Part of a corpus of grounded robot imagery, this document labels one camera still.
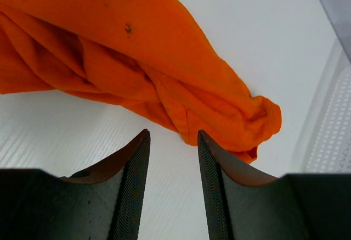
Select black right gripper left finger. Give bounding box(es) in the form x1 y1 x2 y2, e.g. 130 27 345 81
1 130 151 239

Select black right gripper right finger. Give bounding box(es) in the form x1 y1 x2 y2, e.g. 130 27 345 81
197 130 350 239

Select orange t shirt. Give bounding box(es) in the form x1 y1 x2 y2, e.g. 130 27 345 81
1 0 282 163

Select white plastic basket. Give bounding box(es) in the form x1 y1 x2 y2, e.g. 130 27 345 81
289 41 350 173

